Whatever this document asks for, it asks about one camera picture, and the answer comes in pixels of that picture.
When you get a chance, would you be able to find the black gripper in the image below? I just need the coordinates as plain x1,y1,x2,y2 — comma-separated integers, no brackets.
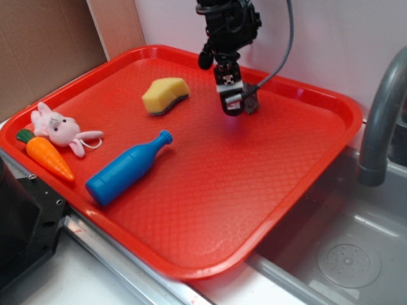
195,1,261,116

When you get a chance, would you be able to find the brown rock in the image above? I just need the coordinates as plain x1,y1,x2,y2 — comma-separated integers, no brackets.
243,83,259,114

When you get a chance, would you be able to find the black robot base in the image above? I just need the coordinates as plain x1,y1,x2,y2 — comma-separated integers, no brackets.
1,160,66,292

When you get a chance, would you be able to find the yellow sponge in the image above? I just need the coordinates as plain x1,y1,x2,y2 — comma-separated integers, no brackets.
142,77,191,116

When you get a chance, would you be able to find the red plastic tray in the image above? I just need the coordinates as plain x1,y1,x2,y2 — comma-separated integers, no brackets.
1,46,362,281

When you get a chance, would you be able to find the blue plastic bottle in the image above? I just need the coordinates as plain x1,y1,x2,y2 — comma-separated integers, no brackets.
85,130,173,206

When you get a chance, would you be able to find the grey faucet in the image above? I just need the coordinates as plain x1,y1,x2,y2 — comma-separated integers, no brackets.
357,48,406,187

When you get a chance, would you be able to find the pink plush bunny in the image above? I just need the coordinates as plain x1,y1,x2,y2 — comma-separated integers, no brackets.
31,102,104,158

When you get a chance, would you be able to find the brown cardboard panel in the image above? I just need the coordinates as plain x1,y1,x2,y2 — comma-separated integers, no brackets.
1,1,145,121

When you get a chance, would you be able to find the grey sink basin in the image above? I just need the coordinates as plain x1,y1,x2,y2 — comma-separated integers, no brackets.
248,148,406,304

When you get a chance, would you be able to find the orange toy carrot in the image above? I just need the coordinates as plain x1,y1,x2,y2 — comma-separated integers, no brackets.
16,129,75,182

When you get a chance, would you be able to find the round sink drain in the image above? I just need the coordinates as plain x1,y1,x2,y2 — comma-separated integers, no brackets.
317,236,382,288

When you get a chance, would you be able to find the grey braided cable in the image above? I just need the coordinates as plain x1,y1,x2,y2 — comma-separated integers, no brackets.
241,0,295,100

